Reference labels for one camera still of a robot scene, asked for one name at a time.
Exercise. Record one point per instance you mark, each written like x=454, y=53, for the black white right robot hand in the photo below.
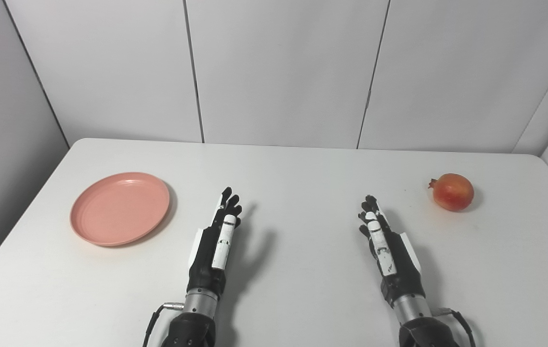
x=399, y=270

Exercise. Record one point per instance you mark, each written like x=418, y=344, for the red orange pomegranate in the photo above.
x=453, y=192

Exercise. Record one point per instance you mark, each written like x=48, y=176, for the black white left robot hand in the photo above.
x=206, y=260

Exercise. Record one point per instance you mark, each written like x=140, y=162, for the pink round plate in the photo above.
x=120, y=208

